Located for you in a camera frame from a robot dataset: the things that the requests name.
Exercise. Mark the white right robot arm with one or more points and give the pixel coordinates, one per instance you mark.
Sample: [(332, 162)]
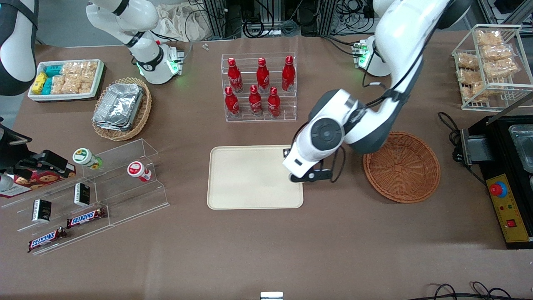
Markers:
[(143, 54)]

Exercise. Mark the teal snack pack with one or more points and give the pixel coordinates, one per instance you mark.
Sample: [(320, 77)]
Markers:
[(53, 70), (47, 86)]

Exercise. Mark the white rectangular snack tray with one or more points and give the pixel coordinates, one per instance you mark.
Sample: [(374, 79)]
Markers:
[(66, 97)]

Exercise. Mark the crumpled white cloth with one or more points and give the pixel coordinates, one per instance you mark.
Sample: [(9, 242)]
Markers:
[(179, 23)]

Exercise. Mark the clear glass container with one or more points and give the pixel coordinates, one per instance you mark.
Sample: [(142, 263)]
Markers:
[(522, 146)]

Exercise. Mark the clear acrylic stepped display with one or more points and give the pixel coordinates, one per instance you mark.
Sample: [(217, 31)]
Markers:
[(133, 196)]

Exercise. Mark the clear acrylic bottle rack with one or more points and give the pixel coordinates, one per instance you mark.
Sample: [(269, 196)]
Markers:
[(260, 118)]

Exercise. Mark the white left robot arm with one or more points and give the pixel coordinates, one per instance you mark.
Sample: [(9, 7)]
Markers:
[(399, 37)]

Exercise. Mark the aluminium frame rack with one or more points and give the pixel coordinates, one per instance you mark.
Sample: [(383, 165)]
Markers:
[(233, 16)]

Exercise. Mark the black appliance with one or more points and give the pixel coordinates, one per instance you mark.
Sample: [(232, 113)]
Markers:
[(497, 146)]

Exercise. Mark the aluminium foil tray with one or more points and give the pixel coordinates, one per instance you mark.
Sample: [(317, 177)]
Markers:
[(118, 105)]

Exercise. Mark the red emergency stop button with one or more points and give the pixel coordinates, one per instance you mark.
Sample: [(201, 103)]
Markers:
[(498, 189)]

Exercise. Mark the beige plastic tray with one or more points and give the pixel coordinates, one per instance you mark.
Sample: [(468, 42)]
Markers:
[(250, 177)]

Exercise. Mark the clear rice cracker bag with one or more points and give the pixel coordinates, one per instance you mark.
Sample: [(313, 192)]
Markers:
[(58, 84), (89, 71), (74, 85), (72, 69)]

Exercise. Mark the round brown wicker basket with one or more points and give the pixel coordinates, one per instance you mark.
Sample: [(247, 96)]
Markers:
[(402, 171)]

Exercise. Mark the yellow control panel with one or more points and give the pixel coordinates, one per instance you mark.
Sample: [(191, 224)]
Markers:
[(512, 216)]

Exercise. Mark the yellow snack pack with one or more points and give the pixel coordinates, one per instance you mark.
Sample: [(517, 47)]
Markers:
[(39, 83)]

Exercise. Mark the oval wicker basket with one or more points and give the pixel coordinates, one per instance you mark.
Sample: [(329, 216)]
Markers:
[(143, 110)]

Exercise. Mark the red lid yogurt bottle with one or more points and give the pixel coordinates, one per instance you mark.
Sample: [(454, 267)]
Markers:
[(137, 170)]

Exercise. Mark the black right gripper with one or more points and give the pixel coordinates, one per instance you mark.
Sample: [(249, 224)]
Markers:
[(21, 164)]

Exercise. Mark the small black box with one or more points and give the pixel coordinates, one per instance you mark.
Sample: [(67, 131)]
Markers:
[(41, 210), (82, 194)]

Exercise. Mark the red cola bottle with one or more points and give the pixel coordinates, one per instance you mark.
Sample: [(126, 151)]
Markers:
[(255, 104), (262, 77), (232, 104), (234, 77), (273, 104), (288, 77)]

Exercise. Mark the fried snack bag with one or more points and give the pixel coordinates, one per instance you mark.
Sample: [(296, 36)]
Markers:
[(499, 68), (489, 38), (467, 61), (469, 76), (496, 52), (474, 92)]

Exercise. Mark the snickers chocolate bar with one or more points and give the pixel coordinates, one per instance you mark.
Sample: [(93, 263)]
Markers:
[(46, 239), (85, 217)]

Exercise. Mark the green lid yogurt bottle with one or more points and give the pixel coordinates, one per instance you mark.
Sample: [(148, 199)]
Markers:
[(84, 157)]

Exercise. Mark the red cookie box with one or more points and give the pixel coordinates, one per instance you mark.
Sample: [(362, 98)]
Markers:
[(39, 179)]

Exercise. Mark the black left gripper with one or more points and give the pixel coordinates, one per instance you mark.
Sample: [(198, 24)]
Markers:
[(287, 150)]

